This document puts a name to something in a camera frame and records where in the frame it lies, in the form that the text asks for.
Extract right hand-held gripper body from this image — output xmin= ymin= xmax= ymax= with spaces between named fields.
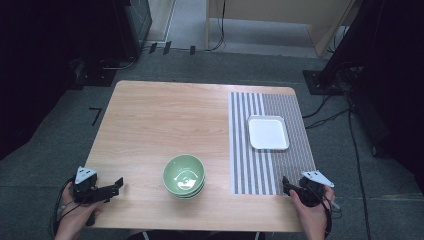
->
xmin=293 ymin=170 xmax=335 ymax=208

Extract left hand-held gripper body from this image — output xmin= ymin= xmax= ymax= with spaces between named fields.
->
xmin=71 ymin=165 xmax=120 ymax=205

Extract white square plate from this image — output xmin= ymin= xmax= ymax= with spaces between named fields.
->
xmin=247 ymin=114 xmax=290 ymax=151

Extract green ceramic bowl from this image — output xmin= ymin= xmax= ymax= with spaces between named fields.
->
xmin=165 ymin=186 xmax=205 ymax=198
xmin=162 ymin=153 xmax=206 ymax=195
xmin=170 ymin=191 xmax=203 ymax=201

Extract person's right hand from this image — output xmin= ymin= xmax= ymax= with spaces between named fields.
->
xmin=289 ymin=185 xmax=336 ymax=236

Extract person's left hand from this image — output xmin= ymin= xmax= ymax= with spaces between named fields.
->
xmin=54 ymin=181 xmax=103 ymax=236

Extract grey striped placemat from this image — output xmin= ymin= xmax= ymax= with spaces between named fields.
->
xmin=227 ymin=91 xmax=317 ymax=196

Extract person's dark trousers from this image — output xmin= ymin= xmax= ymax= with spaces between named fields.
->
xmin=126 ymin=229 xmax=268 ymax=240

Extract black floor base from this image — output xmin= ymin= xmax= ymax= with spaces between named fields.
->
xmin=68 ymin=57 xmax=118 ymax=90

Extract dark curtain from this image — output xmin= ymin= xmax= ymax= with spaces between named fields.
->
xmin=0 ymin=0 xmax=128 ymax=162
xmin=349 ymin=0 xmax=424 ymax=184

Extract black cabinet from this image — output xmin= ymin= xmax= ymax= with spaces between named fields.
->
xmin=111 ymin=0 xmax=154 ymax=62

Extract black metal stand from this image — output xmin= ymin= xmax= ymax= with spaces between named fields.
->
xmin=319 ymin=0 xmax=384 ymax=88

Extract light wooden partition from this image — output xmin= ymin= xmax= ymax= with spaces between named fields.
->
xmin=205 ymin=0 xmax=363 ymax=58

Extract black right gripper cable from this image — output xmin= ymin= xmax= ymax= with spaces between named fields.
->
xmin=308 ymin=184 xmax=343 ymax=238

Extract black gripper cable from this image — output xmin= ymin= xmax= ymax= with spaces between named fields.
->
xmin=308 ymin=184 xmax=343 ymax=238
xmin=51 ymin=178 xmax=83 ymax=236

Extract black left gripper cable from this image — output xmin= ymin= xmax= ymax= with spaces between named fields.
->
xmin=51 ymin=178 xmax=83 ymax=236

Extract long black floor cable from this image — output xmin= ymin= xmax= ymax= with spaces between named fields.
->
xmin=347 ymin=98 xmax=373 ymax=240

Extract black stand base plate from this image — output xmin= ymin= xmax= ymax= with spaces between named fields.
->
xmin=302 ymin=69 xmax=349 ymax=97

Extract black hanging cable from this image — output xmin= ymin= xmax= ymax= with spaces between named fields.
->
xmin=204 ymin=0 xmax=227 ymax=52

